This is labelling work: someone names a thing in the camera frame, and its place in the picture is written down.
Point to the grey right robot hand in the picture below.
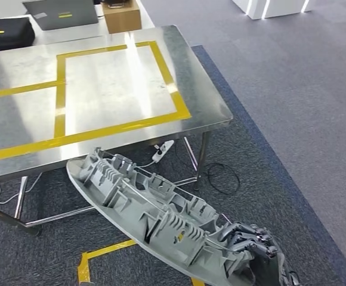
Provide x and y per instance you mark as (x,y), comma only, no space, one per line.
(265,260)

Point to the grey plastic wheel cover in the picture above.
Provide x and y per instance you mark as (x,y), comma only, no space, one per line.
(149,221)

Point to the stainless steel workbench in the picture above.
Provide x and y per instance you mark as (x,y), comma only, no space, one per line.
(190,98)

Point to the white power strip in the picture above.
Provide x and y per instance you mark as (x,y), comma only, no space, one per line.
(162,151)

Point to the white lit block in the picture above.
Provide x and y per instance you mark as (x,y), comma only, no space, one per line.
(256,8)

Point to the brown cardboard box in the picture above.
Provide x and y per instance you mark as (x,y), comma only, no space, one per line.
(122,19)

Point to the white table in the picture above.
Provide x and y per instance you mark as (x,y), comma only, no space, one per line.
(71,35)

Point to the grey laptop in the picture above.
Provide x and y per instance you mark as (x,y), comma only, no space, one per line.
(60,15)

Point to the black zip case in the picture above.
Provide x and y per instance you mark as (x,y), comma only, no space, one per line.
(8,37)

